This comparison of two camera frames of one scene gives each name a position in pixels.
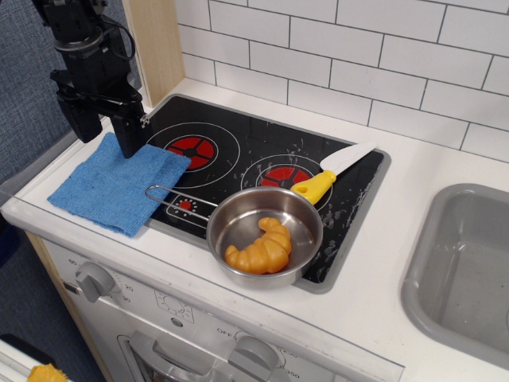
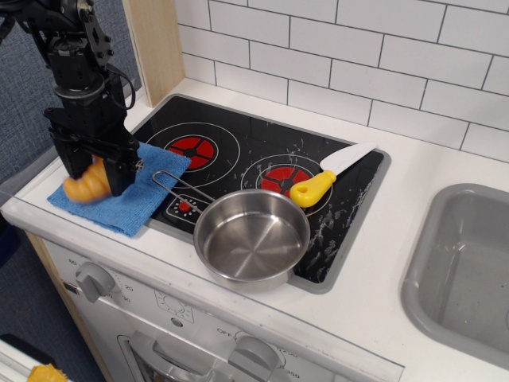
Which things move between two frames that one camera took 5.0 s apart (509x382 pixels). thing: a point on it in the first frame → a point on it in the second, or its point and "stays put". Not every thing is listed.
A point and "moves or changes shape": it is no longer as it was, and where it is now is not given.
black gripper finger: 83,116 → 75,158
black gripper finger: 132,131 → 122,173
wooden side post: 154,29 stays put
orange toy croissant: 266,255 → 91,186
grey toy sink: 455,278 stays put
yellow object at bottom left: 46,373 stays put
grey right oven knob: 254,358 stays put
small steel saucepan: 258,237 moves or changes shape
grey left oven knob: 94,281 stays put
